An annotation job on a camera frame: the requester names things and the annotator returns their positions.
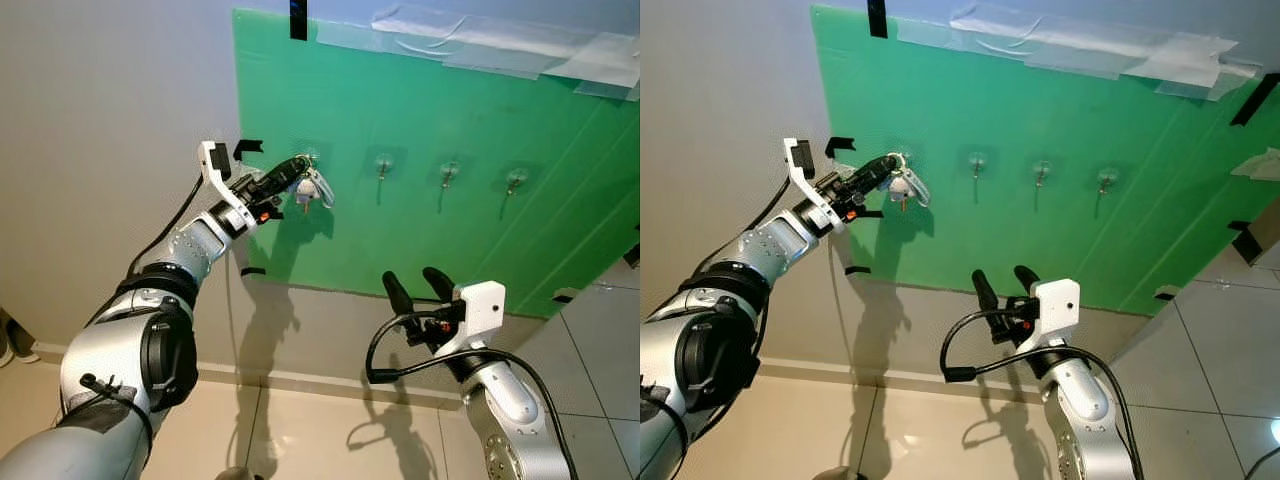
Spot clear wide tape sheet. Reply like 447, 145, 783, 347
318, 3, 641, 103
895, 3, 1263, 101

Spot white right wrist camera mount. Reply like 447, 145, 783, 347
437, 281, 506, 358
1027, 278, 1083, 356

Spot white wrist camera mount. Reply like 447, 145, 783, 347
437, 281, 506, 358
1027, 278, 1083, 356
783, 137, 846, 233
198, 139, 259, 233

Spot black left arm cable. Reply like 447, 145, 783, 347
712, 174, 793, 291
120, 172, 206, 291

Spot keys with white fob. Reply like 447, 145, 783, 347
886, 150, 931, 213
293, 150, 337, 215

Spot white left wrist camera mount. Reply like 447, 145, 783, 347
783, 137, 846, 233
198, 139, 259, 233

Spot green board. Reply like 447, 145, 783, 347
810, 5, 1280, 319
232, 8, 641, 323

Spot white tape scrap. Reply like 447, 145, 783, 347
1232, 148, 1280, 183

